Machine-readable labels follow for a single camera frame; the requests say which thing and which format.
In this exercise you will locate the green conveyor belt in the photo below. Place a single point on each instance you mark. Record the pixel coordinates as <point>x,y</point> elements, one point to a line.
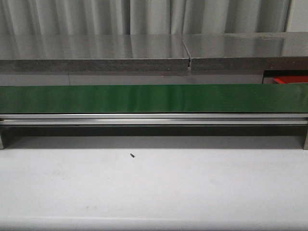
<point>212,98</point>

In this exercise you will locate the grey stone slab right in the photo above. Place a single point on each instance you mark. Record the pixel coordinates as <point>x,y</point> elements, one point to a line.
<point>248,51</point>

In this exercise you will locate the grey stone slab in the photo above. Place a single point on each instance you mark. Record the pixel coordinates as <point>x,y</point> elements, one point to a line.
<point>248,51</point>
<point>92,53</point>

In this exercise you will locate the grey stone slab left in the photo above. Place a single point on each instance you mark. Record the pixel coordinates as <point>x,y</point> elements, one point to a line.
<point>92,53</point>

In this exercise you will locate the red plastic tray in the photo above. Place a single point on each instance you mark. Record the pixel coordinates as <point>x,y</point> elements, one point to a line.
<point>291,79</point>

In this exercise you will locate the right metal conveyor leg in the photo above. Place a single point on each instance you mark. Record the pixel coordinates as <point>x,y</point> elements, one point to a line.
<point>305,138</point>

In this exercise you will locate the metal conveyor leg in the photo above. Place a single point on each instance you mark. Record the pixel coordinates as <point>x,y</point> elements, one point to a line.
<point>305,138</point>
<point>4,138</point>

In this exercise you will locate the left metal conveyor leg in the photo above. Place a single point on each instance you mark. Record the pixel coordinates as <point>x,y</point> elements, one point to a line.
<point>4,138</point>

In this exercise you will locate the grey pleated curtain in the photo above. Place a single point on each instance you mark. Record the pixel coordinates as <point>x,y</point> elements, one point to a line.
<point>136,17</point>

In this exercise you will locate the aluminium conveyor frame rail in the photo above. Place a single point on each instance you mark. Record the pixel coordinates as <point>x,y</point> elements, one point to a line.
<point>144,119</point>

